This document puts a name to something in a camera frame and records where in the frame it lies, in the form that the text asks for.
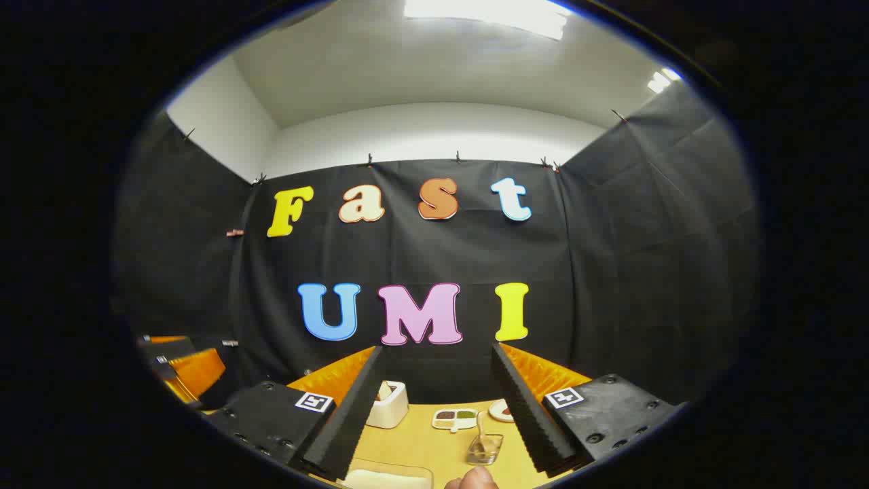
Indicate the white plate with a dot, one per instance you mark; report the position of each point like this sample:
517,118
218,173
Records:
499,411

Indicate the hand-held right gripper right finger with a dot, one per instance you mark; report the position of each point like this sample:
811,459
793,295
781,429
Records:
526,414

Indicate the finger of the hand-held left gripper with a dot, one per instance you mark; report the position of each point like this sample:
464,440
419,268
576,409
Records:
197,373
166,346

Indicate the white toaster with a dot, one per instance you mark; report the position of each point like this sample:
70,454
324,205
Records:
392,411

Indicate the large ceiling light panel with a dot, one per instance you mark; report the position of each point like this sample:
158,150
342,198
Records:
489,15

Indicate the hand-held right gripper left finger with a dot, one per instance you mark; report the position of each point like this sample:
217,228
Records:
353,414

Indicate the black backdrop cloth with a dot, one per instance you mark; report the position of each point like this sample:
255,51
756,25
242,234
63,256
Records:
421,258

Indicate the wooden spoon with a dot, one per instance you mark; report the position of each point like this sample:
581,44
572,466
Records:
483,438

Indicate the white divided bean dish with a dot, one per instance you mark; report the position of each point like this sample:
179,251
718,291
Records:
453,418

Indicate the clear chopstick holder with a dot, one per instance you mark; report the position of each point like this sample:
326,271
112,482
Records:
495,448

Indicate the white box of rice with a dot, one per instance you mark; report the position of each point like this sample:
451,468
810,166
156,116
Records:
387,477

